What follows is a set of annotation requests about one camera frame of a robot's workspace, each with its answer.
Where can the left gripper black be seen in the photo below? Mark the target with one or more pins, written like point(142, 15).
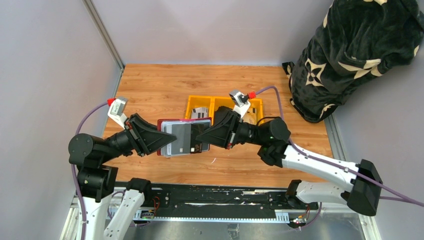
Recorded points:
point(150, 139)

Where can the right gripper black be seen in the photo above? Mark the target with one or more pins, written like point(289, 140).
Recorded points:
point(225, 129)

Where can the black VIP credit card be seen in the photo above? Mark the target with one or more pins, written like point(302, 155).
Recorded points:
point(197, 146)

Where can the red card holder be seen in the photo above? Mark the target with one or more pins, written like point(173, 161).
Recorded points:
point(161, 123)

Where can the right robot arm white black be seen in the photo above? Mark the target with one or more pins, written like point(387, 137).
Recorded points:
point(356, 185)

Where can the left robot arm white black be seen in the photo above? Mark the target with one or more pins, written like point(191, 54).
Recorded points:
point(95, 182)

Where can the white striped cards stack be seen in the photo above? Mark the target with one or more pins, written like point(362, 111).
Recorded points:
point(199, 113)

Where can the gold cards stack in bin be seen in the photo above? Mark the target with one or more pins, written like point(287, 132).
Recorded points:
point(251, 116)

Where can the grey credit card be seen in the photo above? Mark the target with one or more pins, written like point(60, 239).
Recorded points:
point(181, 146)

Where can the middle yellow bin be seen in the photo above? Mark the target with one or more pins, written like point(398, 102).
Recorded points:
point(218, 101)

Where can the right yellow bin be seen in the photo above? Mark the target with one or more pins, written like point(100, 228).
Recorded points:
point(258, 104)

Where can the black patterned blanket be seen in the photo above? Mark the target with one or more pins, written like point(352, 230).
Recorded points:
point(357, 42)

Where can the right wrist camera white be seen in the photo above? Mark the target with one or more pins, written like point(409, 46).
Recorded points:
point(241, 102)

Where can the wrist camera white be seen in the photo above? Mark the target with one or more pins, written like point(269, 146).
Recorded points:
point(241, 102)
point(116, 109)

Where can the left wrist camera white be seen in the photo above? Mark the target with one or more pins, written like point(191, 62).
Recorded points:
point(116, 109)

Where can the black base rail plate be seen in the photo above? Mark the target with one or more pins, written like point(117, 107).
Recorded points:
point(222, 202)

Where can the aluminium frame post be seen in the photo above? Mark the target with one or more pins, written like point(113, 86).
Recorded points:
point(97, 20)

